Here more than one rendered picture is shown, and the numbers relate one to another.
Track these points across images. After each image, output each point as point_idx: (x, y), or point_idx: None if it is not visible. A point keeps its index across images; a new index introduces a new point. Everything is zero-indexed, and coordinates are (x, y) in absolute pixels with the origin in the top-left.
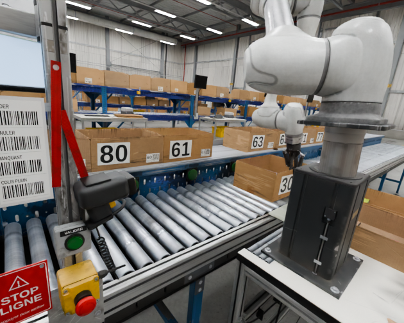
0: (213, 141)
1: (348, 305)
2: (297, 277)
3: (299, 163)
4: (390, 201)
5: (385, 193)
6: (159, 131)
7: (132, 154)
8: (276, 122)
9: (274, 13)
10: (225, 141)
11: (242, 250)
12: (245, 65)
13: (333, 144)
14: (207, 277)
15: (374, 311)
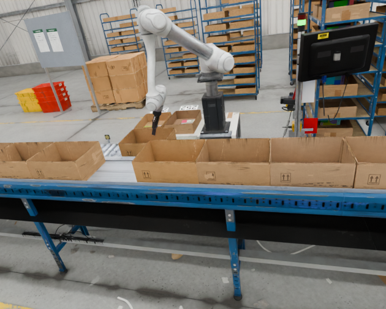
0: (90, 182)
1: (230, 121)
2: (231, 126)
3: (158, 121)
4: (143, 122)
5: (141, 119)
6: (173, 165)
7: (236, 151)
8: (163, 100)
9: (194, 37)
10: (84, 176)
11: (233, 135)
12: (231, 63)
13: (217, 84)
14: (186, 239)
15: (227, 119)
